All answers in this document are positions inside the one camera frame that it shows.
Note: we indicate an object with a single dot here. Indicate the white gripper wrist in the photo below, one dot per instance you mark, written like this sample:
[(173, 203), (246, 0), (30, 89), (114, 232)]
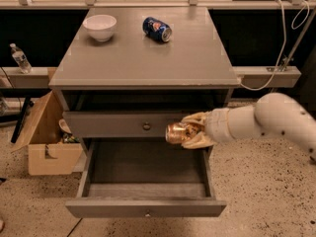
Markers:
[(216, 125)]

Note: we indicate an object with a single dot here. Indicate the orange soda can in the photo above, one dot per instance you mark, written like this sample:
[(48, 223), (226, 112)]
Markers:
[(179, 132)]

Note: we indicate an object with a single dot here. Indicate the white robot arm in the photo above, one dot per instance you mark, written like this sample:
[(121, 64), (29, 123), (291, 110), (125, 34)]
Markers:
[(273, 115)]

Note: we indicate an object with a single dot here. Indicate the open grey bottom drawer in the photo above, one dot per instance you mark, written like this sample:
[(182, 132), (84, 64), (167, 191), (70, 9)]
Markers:
[(145, 178)]

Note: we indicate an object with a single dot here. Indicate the grey wooden drawer cabinet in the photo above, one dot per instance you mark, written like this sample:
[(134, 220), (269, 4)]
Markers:
[(132, 72)]

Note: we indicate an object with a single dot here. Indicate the blue pepsi can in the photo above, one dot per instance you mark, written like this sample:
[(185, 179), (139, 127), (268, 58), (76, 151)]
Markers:
[(156, 29)]

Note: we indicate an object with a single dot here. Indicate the closed grey middle drawer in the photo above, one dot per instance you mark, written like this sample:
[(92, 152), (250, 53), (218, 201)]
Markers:
[(120, 124)]

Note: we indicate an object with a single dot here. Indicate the white ceramic bowl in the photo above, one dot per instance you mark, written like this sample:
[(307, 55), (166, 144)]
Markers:
[(100, 27)]

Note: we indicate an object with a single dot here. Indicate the open cardboard box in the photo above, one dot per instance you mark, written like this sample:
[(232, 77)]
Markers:
[(42, 135)]

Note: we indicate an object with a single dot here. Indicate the clear plastic water bottle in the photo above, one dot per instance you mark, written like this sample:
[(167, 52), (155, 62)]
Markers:
[(21, 59)]

